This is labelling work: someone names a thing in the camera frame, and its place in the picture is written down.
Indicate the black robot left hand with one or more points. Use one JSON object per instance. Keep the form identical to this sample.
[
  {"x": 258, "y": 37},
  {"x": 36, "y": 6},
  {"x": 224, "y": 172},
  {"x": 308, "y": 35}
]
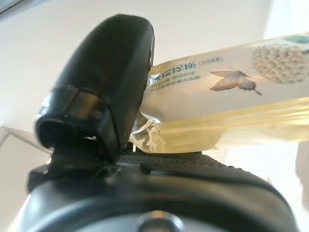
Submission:
[{"x": 101, "y": 84}]

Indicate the yellow tea bottle white label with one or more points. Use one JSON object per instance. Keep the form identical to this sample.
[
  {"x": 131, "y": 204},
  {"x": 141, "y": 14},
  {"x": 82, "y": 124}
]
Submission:
[{"x": 217, "y": 108}]

